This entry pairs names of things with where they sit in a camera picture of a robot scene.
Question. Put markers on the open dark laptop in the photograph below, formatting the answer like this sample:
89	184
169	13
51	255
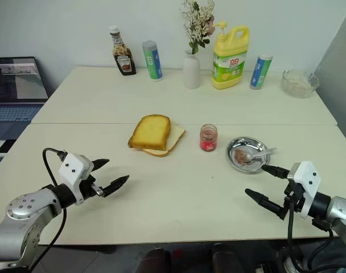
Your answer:
16	79

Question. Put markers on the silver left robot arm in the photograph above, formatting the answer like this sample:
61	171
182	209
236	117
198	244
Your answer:
25	210

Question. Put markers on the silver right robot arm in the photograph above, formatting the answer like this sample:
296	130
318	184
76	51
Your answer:
341	210

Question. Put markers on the dark rounded shape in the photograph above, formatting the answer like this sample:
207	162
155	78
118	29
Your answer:
156	261
225	258

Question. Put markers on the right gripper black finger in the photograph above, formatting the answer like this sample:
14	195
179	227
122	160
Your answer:
264	200
275	170

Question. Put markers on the white canister blue label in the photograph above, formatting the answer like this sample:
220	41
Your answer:
259	72

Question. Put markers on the yellow detergent pump bottle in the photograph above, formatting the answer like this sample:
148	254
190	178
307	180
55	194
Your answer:
228	62

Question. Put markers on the toasted golden bread slice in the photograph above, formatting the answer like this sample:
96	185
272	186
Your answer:
151	132

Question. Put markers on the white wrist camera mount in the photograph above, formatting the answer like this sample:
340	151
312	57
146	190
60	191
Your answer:
305	176
73	167

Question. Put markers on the round metal plate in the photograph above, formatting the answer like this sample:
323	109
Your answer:
247	145

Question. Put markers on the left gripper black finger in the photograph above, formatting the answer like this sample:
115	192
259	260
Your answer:
98	164
114	186

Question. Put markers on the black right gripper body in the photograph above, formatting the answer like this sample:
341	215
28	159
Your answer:
296	199

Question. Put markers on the brown ketchup bottle white cap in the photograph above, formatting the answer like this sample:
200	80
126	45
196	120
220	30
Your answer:
123	57

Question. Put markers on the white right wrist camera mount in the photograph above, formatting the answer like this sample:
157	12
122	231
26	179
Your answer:
305	176

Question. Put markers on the dried flower bouquet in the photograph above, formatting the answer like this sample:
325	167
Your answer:
197	25

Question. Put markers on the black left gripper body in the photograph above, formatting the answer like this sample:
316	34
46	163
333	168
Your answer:
87	189

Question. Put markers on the white bread slice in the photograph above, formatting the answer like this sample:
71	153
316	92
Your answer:
176	135

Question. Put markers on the grey canister green blue label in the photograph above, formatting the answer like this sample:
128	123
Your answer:
153	62

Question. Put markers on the white ceramic vase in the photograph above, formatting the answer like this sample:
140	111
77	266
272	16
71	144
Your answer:
191	71

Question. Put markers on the clear glass bowl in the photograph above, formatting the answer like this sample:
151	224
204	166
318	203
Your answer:
299	85

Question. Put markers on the silver metal spoon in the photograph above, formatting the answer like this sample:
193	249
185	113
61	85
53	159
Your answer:
264	153

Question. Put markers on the small glass jam jar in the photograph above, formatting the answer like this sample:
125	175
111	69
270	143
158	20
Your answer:
208	140

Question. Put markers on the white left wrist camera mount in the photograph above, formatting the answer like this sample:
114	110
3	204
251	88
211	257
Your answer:
73	167

